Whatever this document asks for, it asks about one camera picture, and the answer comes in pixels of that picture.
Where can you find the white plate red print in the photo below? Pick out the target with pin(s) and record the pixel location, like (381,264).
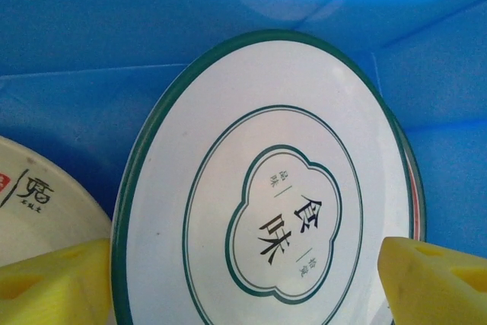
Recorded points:
(418,195)

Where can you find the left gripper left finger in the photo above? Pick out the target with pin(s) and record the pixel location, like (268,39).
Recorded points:
(53,290)

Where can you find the white plate green clover emblem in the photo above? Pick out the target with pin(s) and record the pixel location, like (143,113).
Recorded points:
(213,119)

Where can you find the blue plastic bin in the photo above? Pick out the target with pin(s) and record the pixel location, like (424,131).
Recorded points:
(114,36)

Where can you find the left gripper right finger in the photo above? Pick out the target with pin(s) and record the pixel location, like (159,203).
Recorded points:
(437,287)

